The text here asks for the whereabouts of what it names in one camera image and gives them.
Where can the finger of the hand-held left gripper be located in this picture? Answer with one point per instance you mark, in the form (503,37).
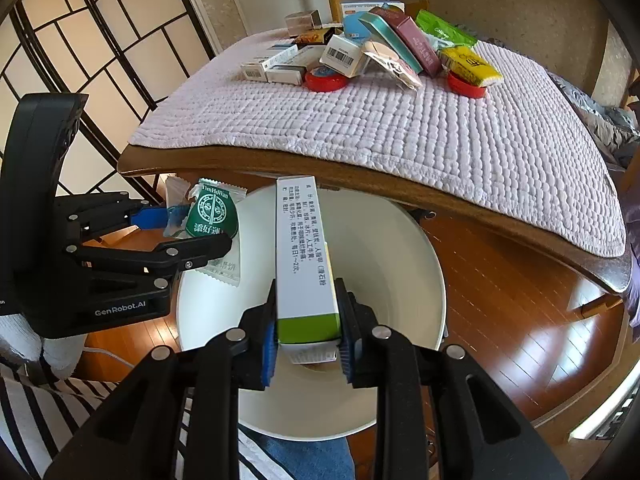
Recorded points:
(195,250)
(150,217)

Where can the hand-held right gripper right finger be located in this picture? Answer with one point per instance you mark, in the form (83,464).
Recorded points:
(346,360)

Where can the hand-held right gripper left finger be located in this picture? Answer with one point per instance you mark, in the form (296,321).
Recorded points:
(271,355)

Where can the green biscuit packet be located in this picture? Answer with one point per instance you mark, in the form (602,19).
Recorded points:
(210,212)

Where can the green white carton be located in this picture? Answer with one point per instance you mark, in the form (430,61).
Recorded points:
(300,260)

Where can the white bin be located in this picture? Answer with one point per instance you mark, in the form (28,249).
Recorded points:
(390,270)

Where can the blue jeans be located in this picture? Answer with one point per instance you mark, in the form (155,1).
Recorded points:
(310,460)

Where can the wooden table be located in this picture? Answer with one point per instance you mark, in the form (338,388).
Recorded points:
(350,180)

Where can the white long box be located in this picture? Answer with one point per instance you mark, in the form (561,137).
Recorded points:
(255,70)
(287,74)

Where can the black framed folding screen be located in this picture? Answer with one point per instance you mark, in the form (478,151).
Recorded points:
(140,35)

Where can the pale quilted table mat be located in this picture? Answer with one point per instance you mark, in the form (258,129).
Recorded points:
(350,125)

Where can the black white striped shirt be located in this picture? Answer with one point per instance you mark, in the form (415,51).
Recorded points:
(30,410)

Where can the red round tin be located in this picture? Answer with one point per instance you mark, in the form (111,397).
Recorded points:
(325,81)

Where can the orange black box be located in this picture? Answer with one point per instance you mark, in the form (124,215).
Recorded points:
(312,39)

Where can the white barcode box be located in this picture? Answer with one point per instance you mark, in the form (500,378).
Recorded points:
(342,55)

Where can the grey brown box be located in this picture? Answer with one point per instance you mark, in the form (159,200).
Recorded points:
(302,20)

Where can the beige packet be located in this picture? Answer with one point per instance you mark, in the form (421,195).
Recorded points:
(377,52)

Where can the white printed sachet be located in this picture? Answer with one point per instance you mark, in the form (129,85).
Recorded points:
(400,72)

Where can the light blue packet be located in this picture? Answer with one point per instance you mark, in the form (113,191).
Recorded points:
(357,27)

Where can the white blue box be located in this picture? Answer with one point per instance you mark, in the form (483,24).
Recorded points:
(360,8)

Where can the red lid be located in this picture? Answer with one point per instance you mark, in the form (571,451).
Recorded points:
(465,89)

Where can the maroon box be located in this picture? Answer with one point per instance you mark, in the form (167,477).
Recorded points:
(417,45)

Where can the yellow packet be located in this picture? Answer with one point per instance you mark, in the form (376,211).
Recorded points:
(470,65)

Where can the green snack bag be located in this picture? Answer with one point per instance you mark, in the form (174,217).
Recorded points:
(442,27)

